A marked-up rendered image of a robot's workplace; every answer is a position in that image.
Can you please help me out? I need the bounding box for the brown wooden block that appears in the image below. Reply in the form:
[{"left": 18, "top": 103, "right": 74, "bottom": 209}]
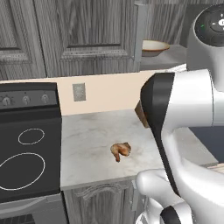
[{"left": 134, "top": 99, "right": 151, "bottom": 130}]

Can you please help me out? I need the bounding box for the black stove with hob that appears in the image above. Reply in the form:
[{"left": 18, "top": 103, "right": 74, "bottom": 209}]
[{"left": 0, "top": 81, "right": 70, "bottom": 224}]

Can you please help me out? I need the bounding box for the grey cabinet shelf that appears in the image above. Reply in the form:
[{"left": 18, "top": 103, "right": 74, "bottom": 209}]
[{"left": 139, "top": 44, "right": 188, "bottom": 72}]

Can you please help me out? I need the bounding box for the grey lower cabinet door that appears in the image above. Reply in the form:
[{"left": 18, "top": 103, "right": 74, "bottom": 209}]
[{"left": 62, "top": 179, "right": 147, "bottom": 224}]

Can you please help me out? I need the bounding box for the beige bowl with brown rim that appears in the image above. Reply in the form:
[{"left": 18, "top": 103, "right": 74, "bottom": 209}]
[{"left": 141, "top": 39, "right": 171, "bottom": 58}]

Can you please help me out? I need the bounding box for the grey wall outlet plate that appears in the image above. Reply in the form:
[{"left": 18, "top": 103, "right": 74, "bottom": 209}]
[{"left": 72, "top": 82, "right": 87, "bottom": 102}]

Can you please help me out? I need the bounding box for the brown raw meat piece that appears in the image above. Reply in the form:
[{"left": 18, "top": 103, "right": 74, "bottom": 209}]
[{"left": 109, "top": 142, "right": 132, "bottom": 163}]

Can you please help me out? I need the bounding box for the grey wood cabinet door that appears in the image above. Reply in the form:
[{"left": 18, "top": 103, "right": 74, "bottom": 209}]
[
  {"left": 0, "top": 0, "right": 47, "bottom": 81},
  {"left": 32, "top": 0, "right": 142, "bottom": 79}
]

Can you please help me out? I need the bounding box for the open grey cabinet door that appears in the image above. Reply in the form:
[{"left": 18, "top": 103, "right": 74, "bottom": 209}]
[{"left": 133, "top": 2, "right": 149, "bottom": 63}]

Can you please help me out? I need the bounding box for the grey stove knob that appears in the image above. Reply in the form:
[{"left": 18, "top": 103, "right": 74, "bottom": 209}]
[
  {"left": 2, "top": 96, "right": 12, "bottom": 107},
  {"left": 22, "top": 95, "right": 32, "bottom": 106},
  {"left": 40, "top": 94, "right": 51, "bottom": 105}
]

